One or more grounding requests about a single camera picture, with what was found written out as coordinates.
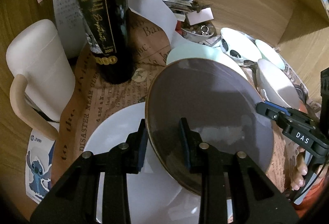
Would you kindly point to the small bowl of trinkets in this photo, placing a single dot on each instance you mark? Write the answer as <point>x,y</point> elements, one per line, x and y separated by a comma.
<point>198,32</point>

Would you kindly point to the dark brown plate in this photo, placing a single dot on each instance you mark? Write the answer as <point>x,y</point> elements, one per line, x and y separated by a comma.
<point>218,103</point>

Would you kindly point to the small white cardboard box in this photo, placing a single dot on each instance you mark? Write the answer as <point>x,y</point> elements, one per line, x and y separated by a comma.
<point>199,17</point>

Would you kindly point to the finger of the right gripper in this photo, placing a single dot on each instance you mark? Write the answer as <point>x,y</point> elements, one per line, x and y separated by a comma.
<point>271,110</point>

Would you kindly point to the white paper sheet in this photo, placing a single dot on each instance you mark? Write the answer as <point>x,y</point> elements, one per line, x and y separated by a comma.
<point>157,12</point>

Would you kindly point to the pink plate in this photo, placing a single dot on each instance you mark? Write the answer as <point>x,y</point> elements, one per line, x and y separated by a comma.
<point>275,86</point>

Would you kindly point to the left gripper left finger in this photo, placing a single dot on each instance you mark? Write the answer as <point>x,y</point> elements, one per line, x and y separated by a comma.
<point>73,199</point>

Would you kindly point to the right hand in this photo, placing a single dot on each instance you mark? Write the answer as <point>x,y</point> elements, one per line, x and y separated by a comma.
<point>299,171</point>

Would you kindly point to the white plate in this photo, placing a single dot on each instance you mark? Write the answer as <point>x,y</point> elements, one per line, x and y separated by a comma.
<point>133,186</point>

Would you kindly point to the mint green plate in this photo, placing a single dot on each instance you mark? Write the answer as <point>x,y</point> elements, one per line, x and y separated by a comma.
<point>203,52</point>

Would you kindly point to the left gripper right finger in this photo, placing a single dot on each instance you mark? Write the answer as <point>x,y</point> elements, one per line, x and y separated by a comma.
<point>254,198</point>

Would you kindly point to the mint green bowl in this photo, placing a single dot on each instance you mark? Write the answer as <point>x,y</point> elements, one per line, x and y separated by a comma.
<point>269,54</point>

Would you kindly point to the stitch cartoon sticker card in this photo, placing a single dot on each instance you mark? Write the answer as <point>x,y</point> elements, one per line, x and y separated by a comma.
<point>38,166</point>

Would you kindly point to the newspaper print table mat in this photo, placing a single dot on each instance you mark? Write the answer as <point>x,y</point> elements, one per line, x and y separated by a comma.
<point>94,100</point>

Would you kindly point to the white mug wooden handle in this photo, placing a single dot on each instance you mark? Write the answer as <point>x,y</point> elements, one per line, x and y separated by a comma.
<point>42,73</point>

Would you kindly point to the dark wine bottle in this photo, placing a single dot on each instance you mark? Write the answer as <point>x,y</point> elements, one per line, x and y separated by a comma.
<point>107,30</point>

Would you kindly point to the white bowl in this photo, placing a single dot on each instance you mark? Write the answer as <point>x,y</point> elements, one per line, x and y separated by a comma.
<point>238,47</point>

